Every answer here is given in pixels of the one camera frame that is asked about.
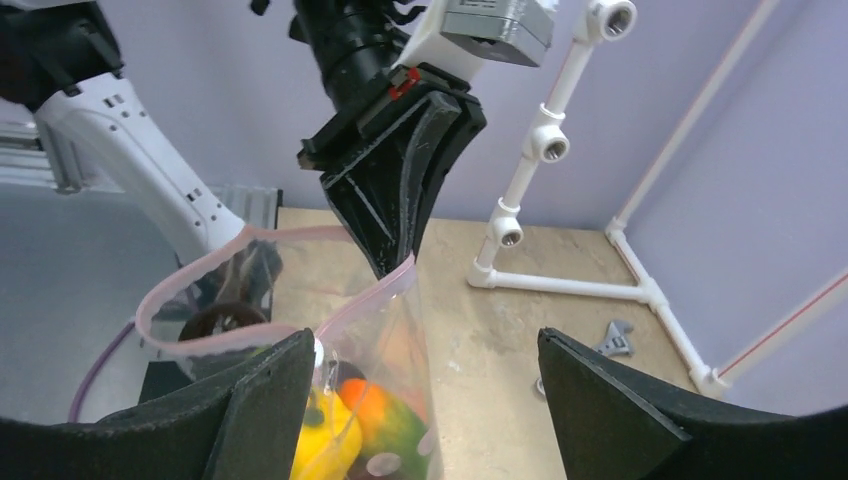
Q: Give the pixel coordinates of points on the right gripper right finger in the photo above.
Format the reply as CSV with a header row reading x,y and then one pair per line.
x,y
612,421

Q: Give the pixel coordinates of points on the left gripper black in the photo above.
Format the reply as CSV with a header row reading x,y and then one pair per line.
x,y
397,132

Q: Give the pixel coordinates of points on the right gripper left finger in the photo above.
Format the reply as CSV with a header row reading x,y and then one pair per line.
x,y
242,423

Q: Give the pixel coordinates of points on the yellow lemon toy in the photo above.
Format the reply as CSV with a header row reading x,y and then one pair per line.
x,y
329,441

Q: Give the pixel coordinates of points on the clear zip top bag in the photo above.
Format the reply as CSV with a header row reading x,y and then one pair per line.
x,y
264,285

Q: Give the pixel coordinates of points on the orange green mango toy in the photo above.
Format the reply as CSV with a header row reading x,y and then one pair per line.
x,y
395,440

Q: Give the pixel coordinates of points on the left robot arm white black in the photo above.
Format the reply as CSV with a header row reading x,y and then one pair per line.
x,y
61,61

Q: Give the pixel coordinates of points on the red handled adjustable wrench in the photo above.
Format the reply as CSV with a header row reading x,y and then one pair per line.
x,y
616,341

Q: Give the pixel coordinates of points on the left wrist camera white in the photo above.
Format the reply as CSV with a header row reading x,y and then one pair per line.
x,y
457,37

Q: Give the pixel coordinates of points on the white pvc pipe frame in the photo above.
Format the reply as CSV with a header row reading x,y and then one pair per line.
x,y
545,142

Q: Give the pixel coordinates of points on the aluminium frame rail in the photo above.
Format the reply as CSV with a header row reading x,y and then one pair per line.
x,y
37,156

